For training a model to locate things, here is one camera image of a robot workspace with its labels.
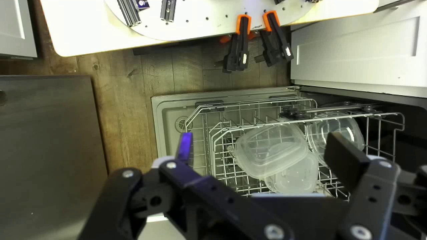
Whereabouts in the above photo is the white cabinet door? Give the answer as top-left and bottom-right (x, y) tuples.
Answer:
(291, 0), (427, 98)

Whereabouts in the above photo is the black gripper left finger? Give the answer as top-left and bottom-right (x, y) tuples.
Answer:
(79, 134), (294, 240)

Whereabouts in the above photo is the left orange black clamp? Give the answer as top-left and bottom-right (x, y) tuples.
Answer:
(222, 15), (251, 74)

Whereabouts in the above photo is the white upper dishwasher rack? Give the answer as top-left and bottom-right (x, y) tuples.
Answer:
(183, 98), (406, 201)

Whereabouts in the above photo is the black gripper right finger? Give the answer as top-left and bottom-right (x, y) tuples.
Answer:
(325, 133), (427, 240)

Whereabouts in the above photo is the stainless steel refrigerator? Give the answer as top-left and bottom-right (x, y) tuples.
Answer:
(0, 77), (107, 240)

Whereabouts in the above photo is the clear glass bowl in rack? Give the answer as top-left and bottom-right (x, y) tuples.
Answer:
(305, 114), (367, 158)

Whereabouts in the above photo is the clear plastic container in rack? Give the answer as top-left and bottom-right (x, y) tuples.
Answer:
(265, 154), (319, 195)

